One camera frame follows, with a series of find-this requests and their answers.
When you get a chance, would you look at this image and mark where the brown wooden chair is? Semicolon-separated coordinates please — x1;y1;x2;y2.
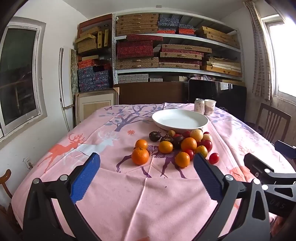
0;169;14;216

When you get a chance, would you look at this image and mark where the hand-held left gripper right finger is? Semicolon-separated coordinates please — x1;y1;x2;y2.
193;152;271;241

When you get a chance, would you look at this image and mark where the orange tangerine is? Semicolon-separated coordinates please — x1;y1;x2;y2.
132;148;150;165
135;139;148;150
175;152;190;168
158;141;173;154

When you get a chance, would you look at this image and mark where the large orange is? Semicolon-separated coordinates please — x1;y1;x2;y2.
181;137;197;152

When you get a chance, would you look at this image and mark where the beige patterned curtain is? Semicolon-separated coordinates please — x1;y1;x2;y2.
243;0;274;101

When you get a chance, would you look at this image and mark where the marbled panel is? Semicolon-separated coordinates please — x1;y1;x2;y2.
70;49;79;93

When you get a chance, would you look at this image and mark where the white metal shelf rack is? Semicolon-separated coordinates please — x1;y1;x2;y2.
112;11;245;84

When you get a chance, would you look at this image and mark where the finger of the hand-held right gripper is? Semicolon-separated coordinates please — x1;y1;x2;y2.
274;140;296;160
243;152;296;200

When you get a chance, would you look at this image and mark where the dark wooden chair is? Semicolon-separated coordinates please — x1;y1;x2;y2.
248;103;292;142

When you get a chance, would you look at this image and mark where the yellow green tangerine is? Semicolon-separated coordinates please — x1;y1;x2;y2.
195;145;208;158

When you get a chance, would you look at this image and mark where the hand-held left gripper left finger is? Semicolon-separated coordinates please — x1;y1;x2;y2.
23;152;101;241

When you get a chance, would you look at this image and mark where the white paper cup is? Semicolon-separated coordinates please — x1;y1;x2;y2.
204;99;216;115

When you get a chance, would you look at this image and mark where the bright window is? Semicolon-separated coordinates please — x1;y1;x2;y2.
261;14;296;102

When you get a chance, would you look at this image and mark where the brown wooden cabinet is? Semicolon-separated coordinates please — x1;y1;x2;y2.
119;81;189;106

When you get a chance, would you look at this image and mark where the white round plate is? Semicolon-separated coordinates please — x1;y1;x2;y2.
151;109;209;132

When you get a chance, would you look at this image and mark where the white framed window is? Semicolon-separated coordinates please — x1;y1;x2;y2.
0;16;48;139

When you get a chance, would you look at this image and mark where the black glossy panel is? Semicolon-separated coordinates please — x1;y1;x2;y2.
188;79;247;122

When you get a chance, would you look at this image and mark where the pale drink can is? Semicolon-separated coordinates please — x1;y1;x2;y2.
194;98;205;115

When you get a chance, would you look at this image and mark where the stack of patterned boxes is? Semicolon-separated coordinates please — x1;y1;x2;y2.
116;13;243;82
74;13;114;93

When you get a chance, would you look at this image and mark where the pink deer print tablecloth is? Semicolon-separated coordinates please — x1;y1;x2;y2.
11;103;296;241

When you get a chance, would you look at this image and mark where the white board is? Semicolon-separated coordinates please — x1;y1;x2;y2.
59;47;78;109

